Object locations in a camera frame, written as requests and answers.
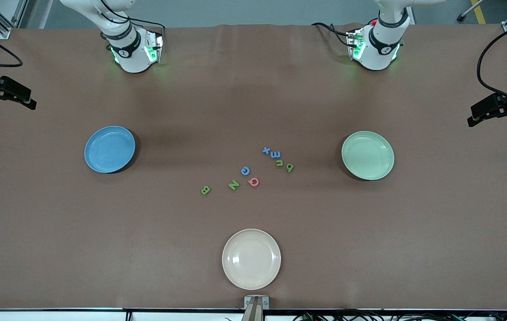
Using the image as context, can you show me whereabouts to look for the blue plate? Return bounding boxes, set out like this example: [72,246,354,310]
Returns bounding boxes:
[84,126,136,174]

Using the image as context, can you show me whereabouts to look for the green plate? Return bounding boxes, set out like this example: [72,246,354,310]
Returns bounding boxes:
[342,131,395,181]

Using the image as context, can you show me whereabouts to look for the beige plate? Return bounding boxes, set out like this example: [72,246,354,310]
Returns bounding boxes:
[222,229,281,291]

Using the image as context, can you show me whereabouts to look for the grey stand leg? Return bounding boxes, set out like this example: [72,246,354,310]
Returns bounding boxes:
[457,0,486,22]

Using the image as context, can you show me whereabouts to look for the brown table mat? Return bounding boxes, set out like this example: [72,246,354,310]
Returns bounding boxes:
[0,23,507,310]

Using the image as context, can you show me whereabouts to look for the black right base cable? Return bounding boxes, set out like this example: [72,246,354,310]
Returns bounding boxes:
[99,0,165,29]

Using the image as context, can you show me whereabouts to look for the black base cable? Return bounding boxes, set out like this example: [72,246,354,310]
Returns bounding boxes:
[99,0,165,29]
[311,22,356,47]

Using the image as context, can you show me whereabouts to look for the black left base cable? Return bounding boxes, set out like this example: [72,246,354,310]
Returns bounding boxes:
[311,22,356,47]

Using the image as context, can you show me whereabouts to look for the tangled black cable bundle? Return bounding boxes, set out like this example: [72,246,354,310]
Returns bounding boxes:
[293,309,507,321]

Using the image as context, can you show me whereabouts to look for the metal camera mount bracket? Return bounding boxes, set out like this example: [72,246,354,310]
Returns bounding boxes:
[241,295,270,321]

